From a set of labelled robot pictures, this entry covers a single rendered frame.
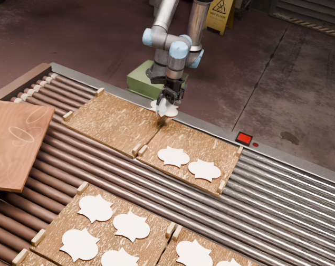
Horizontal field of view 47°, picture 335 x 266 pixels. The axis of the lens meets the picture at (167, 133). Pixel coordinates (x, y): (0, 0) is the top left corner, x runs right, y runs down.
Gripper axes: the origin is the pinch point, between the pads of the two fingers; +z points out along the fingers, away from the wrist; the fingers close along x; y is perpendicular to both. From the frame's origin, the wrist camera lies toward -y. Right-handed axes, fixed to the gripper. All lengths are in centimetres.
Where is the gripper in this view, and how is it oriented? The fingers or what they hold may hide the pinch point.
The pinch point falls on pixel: (163, 108)
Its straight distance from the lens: 185.0
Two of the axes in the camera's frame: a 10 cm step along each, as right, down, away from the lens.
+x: 6.6, -4.0, 6.3
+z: -1.5, 7.6, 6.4
